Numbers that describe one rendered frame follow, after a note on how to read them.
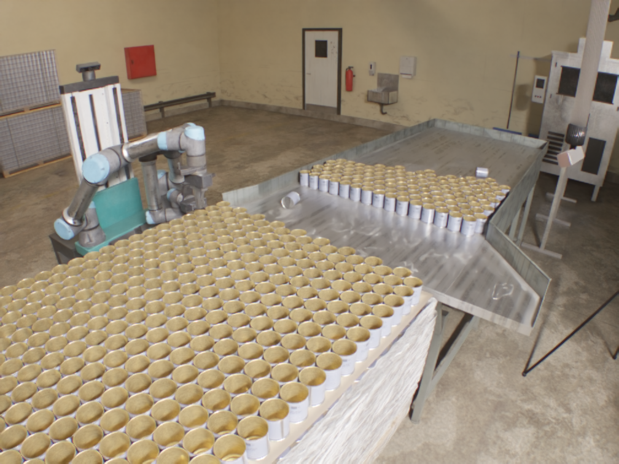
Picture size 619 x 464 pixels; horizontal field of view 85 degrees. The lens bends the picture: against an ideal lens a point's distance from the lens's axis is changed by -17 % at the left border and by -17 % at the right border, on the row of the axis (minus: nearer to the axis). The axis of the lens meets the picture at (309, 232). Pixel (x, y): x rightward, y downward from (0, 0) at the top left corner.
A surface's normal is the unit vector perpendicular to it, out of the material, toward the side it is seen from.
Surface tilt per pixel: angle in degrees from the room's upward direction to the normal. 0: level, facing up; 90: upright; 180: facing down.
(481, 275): 0
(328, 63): 90
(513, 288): 0
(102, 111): 90
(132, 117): 88
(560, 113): 90
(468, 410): 0
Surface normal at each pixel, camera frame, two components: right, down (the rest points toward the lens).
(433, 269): 0.00, -0.88
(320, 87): -0.62, 0.36
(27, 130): 0.82, 0.24
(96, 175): -0.07, 0.37
